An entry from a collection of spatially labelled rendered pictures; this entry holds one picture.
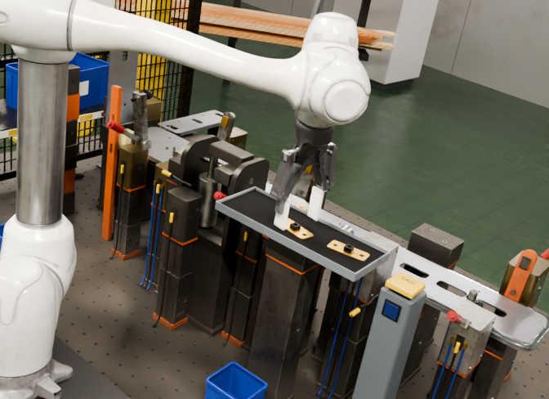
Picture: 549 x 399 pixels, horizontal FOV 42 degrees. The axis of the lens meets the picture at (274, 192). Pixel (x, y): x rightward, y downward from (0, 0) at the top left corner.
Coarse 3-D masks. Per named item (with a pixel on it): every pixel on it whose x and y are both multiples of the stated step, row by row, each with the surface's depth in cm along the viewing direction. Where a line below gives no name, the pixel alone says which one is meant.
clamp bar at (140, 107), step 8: (136, 96) 198; (144, 96) 198; (152, 96) 201; (136, 104) 200; (144, 104) 199; (136, 112) 201; (144, 112) 201; (136, 120) 203; (144, 120) 202; (136, 128) 204; (144, 128) 203; (136, 136) 206; (144, 136) 204; (136, 144) 207
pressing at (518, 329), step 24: (168, 144) 225; (336, 216) 198; (408, 264) 180; (432, 264) 182; (432, 288) 171; (456, 288) 174; (480, 288) 175; (504, 312) 167; (528, 312) 168; (504, 336) 157; (528, 336) 159
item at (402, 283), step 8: (400, 272) 143; (392, 280) 140; (400, 280) 140; (408, 280) 141; (416, 280) 141; (392, 288) 139; (400, 288) 138; (408, 288) 138; (416, 288) 138; (424, 288) 140; (408, 296) 137
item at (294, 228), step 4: (288, 220) 155; (288, 224) 153; (292, 224) 152; (296, 224) 152; (288, 228) 152; (292, 228) 151; (296, 228) 151; (300, 228) 152; (304, 228) 153; (292, 232) 150; (296, 232) 150; (300, 232) 151; (304, 232) 151; (308, 232) 151; (296, 236) 149; (300, 236) 149; (304, 236) 149; (308, 236) 150; (312, 236) 150
